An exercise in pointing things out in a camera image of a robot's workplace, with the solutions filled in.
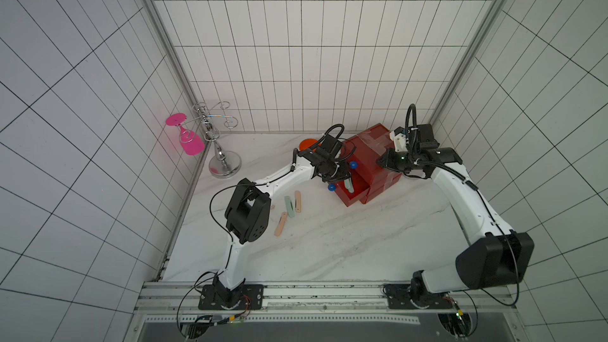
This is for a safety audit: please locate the chrome glass rack stand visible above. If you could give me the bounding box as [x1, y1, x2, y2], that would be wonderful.
[193, 101, 242, 179]

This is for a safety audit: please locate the orange bowl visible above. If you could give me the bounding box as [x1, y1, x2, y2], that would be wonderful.
[299, 139, 318, 151]

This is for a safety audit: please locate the red drawer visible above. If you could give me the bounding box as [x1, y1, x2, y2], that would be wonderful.
[346, 133, 399, 189]
[334, 170, 370, 207]

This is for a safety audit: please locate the peach knife lower diagonal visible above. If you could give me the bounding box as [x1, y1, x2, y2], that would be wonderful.
[274, 212, 289, 237]

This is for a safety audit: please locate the peach knife upright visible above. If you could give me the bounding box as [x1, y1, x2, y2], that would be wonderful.
[294, 191, 302, 213]

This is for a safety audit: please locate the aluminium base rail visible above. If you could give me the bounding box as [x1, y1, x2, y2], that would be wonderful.
[135, 281, 516, 326]

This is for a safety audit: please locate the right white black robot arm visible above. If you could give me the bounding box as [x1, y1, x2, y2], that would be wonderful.
[377, 124, 535, 307]

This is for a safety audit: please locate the mint knife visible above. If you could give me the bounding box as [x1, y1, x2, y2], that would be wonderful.
[284, 196, 295, 218]
[344, 178, 354, 193]

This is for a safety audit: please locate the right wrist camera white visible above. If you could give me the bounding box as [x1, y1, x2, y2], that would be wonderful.
[389, 131, 408, 152]

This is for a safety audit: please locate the red top drawer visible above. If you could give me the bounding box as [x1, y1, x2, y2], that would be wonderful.
[346, 133, 399, 189]

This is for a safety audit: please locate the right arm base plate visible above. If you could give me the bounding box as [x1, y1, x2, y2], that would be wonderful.
[382, 283, 452, 310]

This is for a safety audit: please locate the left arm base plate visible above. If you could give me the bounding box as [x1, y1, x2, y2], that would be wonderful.
[198, 283, 264, 311]

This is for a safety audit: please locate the red three-drawer cabinet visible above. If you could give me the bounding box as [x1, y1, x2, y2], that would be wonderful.
[336, 123, 402, 207]

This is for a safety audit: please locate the pink wine glass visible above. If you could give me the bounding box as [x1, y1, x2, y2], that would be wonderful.
[166, 113, 206, 156]

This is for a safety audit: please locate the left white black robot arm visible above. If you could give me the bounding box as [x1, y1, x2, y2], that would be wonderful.
[214, 136, 356, 294]

